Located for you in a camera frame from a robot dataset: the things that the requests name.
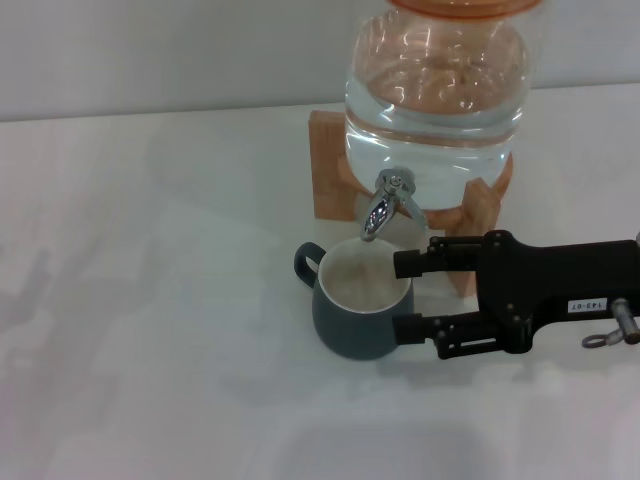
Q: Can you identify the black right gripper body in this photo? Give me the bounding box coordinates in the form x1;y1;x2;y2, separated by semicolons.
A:
472;229;640;356

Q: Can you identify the chrome faucet with lever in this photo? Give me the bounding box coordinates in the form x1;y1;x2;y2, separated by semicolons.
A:
360;167;429;244

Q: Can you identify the black ceramic cup white inside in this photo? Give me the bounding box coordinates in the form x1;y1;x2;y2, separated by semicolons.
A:
293;238;416;362

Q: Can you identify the grey metal clamp bolt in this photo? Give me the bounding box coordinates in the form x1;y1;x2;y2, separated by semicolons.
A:
580;296;640;349

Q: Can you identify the wooden dispenser stand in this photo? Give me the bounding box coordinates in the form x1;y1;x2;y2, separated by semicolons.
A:
308;109;516;299

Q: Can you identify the glass water dispenser jar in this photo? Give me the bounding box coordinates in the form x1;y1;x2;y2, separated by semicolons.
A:
343;0;539;211

